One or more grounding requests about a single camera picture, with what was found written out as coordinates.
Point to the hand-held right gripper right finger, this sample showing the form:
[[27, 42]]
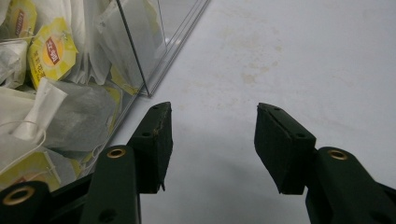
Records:
[[283, 149]]

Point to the clear plastic box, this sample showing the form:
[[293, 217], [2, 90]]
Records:
[[174, 37]]

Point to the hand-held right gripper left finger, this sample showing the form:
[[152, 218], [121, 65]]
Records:
[[155, 149]]

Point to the pile of tea bags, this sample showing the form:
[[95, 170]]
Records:
[[74, 118]]

